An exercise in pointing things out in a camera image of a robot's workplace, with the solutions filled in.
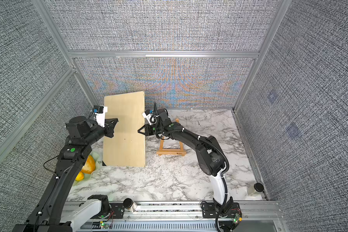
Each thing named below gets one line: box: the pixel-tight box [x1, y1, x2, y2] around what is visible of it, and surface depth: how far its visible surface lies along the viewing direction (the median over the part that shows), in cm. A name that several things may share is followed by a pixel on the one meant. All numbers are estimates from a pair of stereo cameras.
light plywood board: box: [102, 90, 146, 168], surface depth 87 cm
